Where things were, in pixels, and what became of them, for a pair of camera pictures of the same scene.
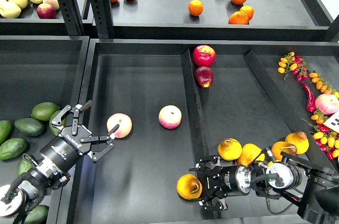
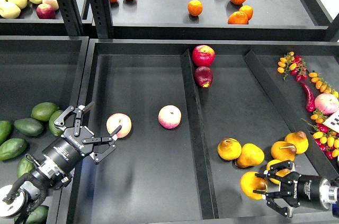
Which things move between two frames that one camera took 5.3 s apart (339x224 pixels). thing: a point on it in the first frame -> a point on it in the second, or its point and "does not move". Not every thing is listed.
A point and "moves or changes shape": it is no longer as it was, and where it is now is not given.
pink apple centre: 170,117 does not move
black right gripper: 219,182 -> 303,189
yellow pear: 189,187 moves or changes shape
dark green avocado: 29,126 does not move
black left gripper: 74,140 does not move
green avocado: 24,166 does not move
